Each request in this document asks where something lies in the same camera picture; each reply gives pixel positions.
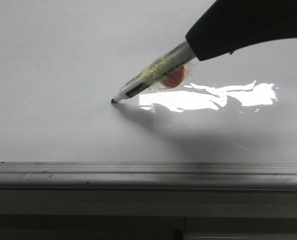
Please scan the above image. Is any red round magnet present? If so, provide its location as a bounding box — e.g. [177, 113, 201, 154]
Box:
[161, 66, 185, 88]

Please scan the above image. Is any aluminium whiteboard frame rail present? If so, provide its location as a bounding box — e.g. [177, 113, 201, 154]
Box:
[0, 161, 297, 191]

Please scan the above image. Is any white black whiteboard marker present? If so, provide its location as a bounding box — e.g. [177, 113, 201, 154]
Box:
[111, 41, 196, 104]

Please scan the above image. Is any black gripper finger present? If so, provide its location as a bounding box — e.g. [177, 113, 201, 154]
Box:
[185, 0, 297, 61]

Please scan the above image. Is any white whiteboard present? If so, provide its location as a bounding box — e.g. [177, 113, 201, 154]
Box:
[0, 0, 297, 164]

